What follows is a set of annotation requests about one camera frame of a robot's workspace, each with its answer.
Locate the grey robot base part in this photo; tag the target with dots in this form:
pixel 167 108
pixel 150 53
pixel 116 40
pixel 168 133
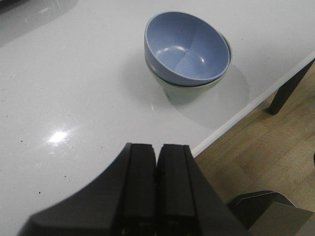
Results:
pixel 269 213

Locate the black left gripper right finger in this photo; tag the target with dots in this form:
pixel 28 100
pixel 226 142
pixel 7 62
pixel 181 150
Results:
pixel 187 205

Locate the blue bowl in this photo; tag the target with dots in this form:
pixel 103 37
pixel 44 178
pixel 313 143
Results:
pixel 179 23

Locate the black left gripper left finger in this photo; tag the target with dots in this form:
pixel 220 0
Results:
pixel 120 201

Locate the dark table leg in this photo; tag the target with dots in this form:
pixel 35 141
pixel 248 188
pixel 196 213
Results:
pixel 286 90

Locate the green bowl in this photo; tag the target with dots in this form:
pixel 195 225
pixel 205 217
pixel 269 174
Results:
pixel 187 91

